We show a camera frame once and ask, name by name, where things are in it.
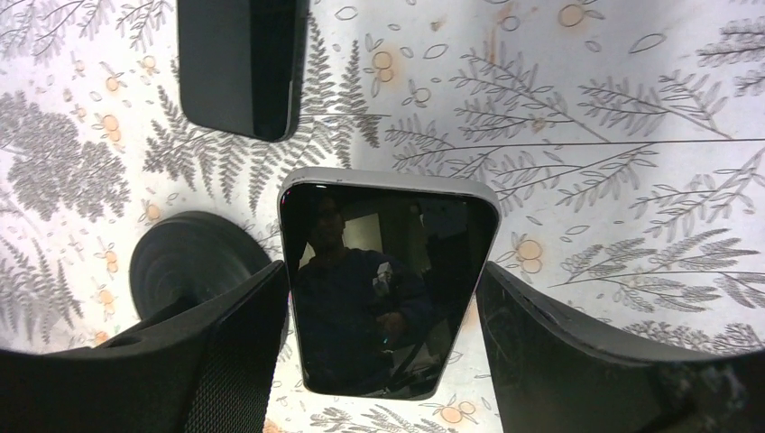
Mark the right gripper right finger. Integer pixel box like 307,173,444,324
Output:
476,263,764,432

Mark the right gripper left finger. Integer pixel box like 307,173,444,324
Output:
1,261,289,432

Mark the black round-base stand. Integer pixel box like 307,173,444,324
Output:
128,211,272,319

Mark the black phone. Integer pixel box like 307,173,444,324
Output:
176,0,309,143
278,167,502,401

